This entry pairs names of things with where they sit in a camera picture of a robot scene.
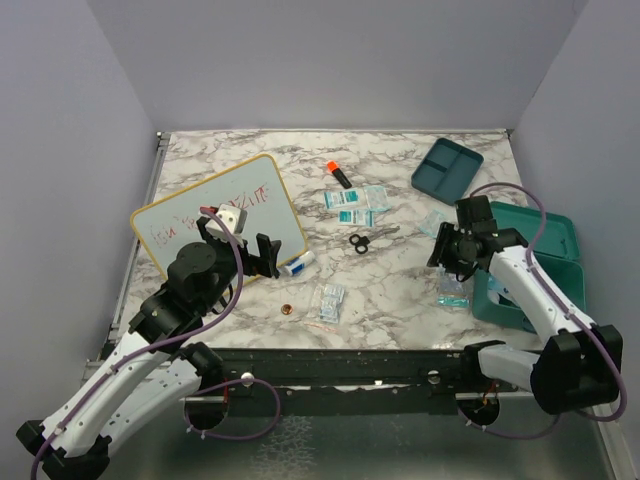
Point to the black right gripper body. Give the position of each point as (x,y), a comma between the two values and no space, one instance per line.
(463,260)

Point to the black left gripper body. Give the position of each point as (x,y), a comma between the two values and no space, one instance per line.
(228,263)

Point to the white blue tube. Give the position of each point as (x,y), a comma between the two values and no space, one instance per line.
(298,264)

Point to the clear packet teal strip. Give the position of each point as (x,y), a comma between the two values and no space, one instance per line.
(451,292)

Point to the clear bag of plasters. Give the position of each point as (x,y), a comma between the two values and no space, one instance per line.
(325,303)

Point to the white dressing packet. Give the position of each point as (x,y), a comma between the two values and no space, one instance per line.
(377,199)

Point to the teal wipe packet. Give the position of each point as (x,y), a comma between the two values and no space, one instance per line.
(357,217)
(344,199)

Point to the large blue bandage packet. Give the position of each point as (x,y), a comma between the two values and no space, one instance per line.
(497,293)

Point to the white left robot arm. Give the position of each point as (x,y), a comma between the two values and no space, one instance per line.
(155,362)

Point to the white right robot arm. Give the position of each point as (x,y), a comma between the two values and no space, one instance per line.
(580,364)

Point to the teal medicine box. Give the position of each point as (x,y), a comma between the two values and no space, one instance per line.
(557,251)

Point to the small clear teal packet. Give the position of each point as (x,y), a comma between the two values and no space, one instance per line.
(431,223)

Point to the yellow framed whiteboard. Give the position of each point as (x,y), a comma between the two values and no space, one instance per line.
(255,185)

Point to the blue divided tray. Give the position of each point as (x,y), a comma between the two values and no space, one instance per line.
(446,171)

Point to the orange black highlighter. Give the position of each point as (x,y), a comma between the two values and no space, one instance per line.
(339,175)

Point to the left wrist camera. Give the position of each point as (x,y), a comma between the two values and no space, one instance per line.
(222,223)

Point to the black handled scissors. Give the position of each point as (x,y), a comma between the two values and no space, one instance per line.
(361,242)

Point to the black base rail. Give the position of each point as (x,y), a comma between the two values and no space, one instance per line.
(307,382)

